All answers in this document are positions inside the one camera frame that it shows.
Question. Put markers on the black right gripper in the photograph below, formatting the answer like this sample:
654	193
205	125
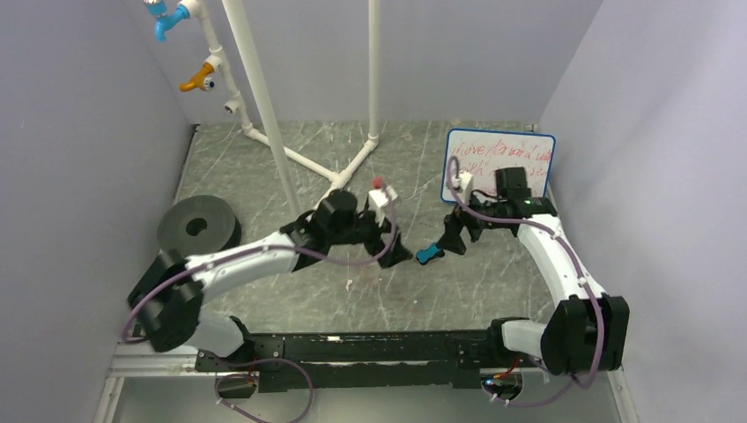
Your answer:
451	240

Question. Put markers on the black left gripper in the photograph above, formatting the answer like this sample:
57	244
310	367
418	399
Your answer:
396	253

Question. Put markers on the blue whiteboard eraser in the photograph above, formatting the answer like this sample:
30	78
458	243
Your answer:
428	254

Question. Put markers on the blue framed whiteboard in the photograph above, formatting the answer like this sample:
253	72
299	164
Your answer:
483	152

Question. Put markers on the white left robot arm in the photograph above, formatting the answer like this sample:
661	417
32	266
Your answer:
167	301

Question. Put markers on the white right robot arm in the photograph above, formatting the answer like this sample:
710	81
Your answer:
587	329

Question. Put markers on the black foam disc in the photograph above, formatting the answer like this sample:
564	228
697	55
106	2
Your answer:
199	225

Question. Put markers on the orange tap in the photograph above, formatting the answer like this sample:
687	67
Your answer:
201	80

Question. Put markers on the blue tap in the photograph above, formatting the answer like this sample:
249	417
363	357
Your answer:
165	20

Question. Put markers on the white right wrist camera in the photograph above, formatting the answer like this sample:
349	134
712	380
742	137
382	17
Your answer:
463	182

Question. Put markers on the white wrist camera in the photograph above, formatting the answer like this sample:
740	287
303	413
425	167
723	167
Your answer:
380	198
463	182

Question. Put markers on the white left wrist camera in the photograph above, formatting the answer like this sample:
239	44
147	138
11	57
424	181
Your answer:
380	198

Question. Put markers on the white pvc pipe frame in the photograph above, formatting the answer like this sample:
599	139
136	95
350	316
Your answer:
314	56

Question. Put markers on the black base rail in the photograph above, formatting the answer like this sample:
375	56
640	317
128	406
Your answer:
459	359

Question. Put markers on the aluminium extrusion rail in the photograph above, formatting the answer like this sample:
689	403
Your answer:
141	361

